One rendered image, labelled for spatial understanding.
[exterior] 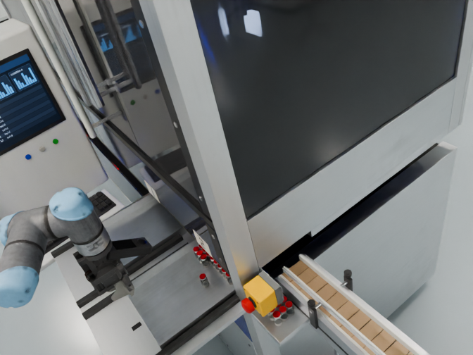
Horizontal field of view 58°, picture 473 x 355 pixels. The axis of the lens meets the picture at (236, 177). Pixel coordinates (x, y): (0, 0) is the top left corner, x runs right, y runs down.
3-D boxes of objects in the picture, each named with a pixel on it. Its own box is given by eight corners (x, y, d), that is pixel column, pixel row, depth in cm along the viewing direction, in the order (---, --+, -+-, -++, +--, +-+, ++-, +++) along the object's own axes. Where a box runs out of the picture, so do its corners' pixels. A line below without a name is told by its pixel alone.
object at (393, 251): (211, 134, 357) (183, 32, 301) (433, 284, 216) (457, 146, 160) (103, 196, 322) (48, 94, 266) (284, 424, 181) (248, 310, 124)
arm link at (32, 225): (-14, 246, 83) (41, 233, 83) (1, 208, 92) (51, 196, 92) (7, 271, 88) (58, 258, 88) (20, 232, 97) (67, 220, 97)
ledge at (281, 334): (287, 287, 130) (286, 283, 129) (317, 315, 121) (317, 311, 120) (251, 315, 125) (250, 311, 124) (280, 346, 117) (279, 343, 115)
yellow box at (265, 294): (267, 285, 120) (262, 270, 116) (284, 301, 116) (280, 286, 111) (246, 301, 118) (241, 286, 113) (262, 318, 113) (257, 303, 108)
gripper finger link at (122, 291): (115, 306, 110) (102, 284, 104) (136, 291, 112) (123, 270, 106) (120, 313, 108) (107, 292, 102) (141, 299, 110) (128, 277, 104)
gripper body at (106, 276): (90, 279, 106) (69, 248, 99) (120, 259, 109) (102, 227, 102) (101, 299, 101) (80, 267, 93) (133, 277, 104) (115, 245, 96)
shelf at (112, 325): (161, 189, 177) (160, 186, 176) (267, 294, 130) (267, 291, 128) (53, 254, 161) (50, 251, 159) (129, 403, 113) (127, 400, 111)
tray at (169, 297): (211, 236, 150) (208, 229, 147) (257, 281, 132) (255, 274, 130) (125, 294, 138) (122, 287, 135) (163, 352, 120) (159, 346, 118)
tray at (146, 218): (165, 191, 173) (162, 184, 171) (199, 224, 155) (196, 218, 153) (89, 237, 161) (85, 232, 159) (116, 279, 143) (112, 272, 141)
